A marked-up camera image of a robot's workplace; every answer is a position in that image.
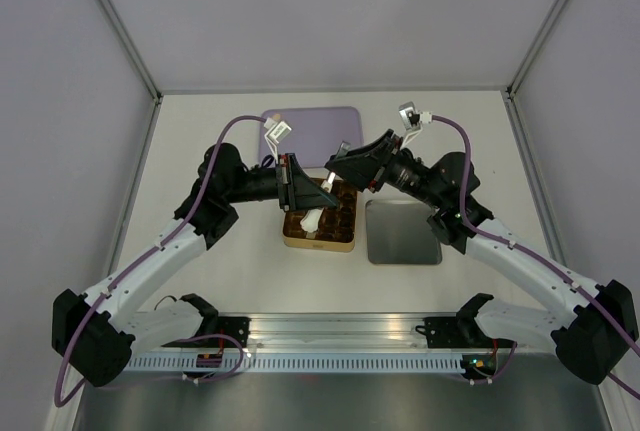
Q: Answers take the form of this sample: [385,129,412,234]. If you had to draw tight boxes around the purple plastic tray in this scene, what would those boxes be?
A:
[262,106,363,168]

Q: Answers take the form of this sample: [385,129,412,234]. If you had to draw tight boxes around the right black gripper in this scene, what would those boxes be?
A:
[325,128,446,209]

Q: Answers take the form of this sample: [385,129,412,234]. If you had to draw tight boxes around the left aluminium frame post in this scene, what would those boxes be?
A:
[95,0,162,103]

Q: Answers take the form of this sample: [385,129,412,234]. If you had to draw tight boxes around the gold chocolate box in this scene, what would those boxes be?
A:
[282,179,359,253]

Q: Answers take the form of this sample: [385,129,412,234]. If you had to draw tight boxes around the silver tin lid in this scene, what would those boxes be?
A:
[365,200,442,266]

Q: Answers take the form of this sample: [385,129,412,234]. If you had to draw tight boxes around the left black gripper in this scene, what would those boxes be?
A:
[225,152,338,212]

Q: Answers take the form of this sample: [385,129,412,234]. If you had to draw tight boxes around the aluminium mounting rail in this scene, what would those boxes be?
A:
[67,311,615,352]

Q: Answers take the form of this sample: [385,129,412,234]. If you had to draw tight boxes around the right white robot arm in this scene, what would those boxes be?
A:
[325,131,639,385]

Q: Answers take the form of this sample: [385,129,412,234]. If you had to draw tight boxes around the white slotted cable duct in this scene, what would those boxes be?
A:
[126,351,464,374]

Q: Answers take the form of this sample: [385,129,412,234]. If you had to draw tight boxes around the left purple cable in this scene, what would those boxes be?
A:
[53,115,271,407]

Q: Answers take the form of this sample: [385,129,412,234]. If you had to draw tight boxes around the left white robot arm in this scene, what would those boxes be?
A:
[52,143,339,387]

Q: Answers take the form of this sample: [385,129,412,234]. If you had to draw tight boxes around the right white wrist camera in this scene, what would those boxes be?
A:
[399,102,433,149]

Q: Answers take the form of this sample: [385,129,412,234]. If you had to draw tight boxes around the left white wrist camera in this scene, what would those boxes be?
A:
[263,117,292,159]

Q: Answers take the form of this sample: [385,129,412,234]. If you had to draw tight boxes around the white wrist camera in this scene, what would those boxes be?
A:
[263,117,292,159]
[399,102,433,149]

